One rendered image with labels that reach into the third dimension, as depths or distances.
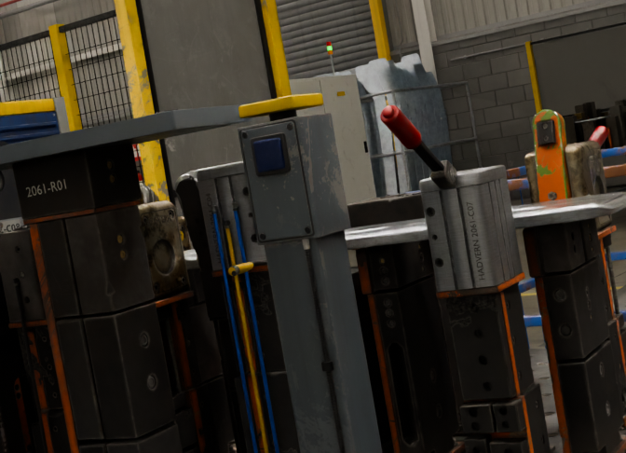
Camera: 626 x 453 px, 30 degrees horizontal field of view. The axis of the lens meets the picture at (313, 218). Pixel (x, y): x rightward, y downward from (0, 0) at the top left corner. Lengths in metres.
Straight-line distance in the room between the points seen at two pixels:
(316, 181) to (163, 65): 3.63
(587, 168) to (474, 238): 0.37
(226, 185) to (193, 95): 3.50
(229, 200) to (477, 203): 0.29
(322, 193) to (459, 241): 0.17
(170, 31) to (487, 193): 3.64
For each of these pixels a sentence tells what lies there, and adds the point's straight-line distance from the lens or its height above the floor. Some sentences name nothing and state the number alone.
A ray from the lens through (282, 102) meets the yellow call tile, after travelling 1.07.
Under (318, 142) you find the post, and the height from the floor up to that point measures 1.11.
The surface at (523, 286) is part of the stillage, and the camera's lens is 3.96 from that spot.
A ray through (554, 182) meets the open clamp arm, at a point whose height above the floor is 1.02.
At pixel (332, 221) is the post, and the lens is 1.08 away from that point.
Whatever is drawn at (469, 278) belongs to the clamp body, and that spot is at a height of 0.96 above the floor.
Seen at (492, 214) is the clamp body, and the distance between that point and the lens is 1.18.
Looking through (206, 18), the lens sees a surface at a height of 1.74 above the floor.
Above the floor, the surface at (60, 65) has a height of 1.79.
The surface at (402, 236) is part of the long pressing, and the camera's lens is 1.33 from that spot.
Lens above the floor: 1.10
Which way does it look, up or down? 3 degrees down
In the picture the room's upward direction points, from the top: 10 degrees counter-clockwise
